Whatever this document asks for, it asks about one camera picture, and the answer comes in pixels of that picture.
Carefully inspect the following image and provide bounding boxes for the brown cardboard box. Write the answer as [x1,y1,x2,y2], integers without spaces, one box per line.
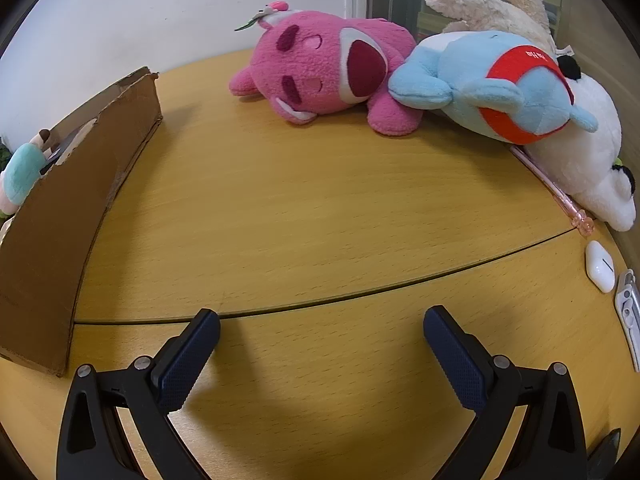
[0,66,164,377]

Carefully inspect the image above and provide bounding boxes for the wooden desktop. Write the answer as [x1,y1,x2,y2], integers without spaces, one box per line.
[0,47,636,480]

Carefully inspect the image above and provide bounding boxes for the white panda plush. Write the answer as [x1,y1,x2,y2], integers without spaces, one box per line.
[525,55,638,232]

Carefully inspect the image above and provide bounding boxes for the white earbud case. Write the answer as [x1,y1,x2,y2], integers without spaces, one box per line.
[585,241,616,292]

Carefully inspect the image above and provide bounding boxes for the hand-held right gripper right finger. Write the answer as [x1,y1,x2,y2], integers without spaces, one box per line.
[423,305,588,480]

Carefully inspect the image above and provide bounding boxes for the pink transparent pen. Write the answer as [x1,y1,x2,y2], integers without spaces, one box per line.
[510,146,596,236]

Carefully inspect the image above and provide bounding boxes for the dark pointed object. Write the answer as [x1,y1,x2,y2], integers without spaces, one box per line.
[587,427,622,480]

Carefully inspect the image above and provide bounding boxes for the cream rabbit plush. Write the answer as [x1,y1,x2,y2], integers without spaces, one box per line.
[420,0,558,53]

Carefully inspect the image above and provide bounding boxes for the white folding phone stand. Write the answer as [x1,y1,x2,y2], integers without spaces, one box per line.
[614,270,640,373]

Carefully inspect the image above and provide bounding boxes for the pink bear plush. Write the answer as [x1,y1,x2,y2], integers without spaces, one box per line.
[229,1,426,137]

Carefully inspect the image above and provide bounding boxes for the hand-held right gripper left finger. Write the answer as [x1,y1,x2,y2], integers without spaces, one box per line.
[56,308,222,480]

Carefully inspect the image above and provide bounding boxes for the pink and teal pig plush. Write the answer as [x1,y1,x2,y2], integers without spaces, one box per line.
[0,130,51,216]

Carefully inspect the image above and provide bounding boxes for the light blue plush toy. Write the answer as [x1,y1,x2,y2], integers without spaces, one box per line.
[387,30,599,147]

